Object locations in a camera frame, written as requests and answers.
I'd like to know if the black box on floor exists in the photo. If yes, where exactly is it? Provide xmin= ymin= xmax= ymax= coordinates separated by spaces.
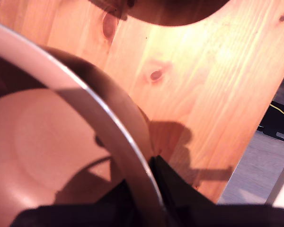
xmin=257 ymin=99 xmax=284 ymax=145

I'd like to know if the metal cooking pot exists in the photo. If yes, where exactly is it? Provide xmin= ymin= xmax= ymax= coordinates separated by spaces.
xmin=0 ymin=20 xmax=168 ymax=227

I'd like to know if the yellow cable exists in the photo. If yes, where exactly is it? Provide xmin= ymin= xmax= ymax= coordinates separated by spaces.
xmin=270 ymin=103 xmax=284 ymax=117

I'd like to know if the black Philips rice cooker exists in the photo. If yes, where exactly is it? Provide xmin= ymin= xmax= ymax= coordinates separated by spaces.
xmin=86 ymin=0 xmax=231 ymax=26

